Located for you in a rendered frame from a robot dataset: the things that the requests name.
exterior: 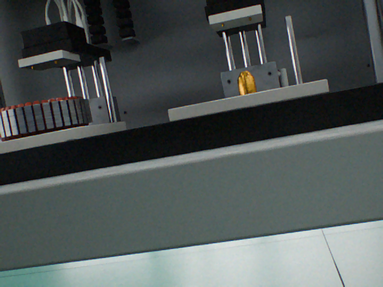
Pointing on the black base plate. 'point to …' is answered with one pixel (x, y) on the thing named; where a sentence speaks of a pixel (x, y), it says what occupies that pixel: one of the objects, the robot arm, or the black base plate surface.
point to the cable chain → (125, 23)
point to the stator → (44, 117)
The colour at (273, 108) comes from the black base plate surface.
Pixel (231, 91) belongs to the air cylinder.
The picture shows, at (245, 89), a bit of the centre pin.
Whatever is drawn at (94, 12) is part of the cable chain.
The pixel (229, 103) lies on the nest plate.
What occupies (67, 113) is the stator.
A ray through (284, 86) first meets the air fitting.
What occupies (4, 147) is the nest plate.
